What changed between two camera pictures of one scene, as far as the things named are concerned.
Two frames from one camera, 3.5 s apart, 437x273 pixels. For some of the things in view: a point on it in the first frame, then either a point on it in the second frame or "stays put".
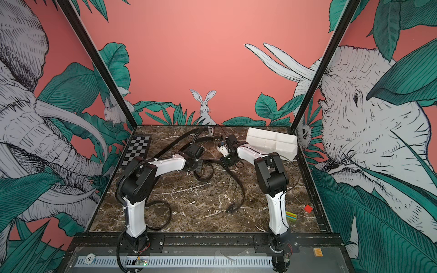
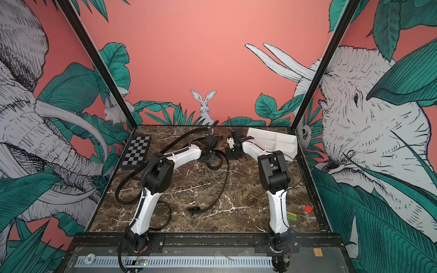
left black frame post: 98,61 stays put
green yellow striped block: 291,216 stays put
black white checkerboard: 138,146 stays put
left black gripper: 200,166 -> 213,157
